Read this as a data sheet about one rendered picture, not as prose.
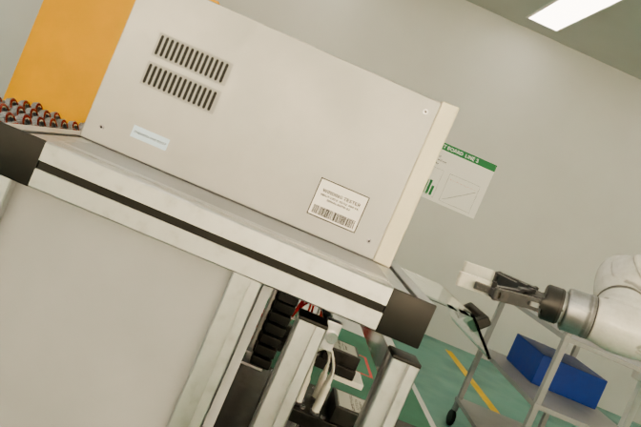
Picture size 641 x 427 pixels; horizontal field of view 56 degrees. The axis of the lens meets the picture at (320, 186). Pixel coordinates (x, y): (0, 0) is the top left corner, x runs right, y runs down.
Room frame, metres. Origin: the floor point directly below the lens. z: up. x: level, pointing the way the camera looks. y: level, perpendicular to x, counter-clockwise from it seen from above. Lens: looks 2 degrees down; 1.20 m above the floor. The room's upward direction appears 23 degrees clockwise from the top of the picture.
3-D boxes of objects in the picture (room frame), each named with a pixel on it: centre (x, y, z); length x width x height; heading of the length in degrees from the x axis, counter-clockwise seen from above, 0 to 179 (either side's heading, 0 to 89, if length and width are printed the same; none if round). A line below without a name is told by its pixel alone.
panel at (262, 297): (0.90, 0.03, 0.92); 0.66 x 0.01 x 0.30; 3
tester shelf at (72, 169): (0.90, 0.09, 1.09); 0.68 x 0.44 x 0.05; 3
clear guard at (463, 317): (1.12, -0.21, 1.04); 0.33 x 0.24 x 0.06; 93
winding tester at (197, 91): (0.91, 0.09, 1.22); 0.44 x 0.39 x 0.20; 3
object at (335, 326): (0.90, -0.05, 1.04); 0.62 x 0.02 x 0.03; 3
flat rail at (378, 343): (0.91, -0.13, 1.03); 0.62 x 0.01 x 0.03; 3
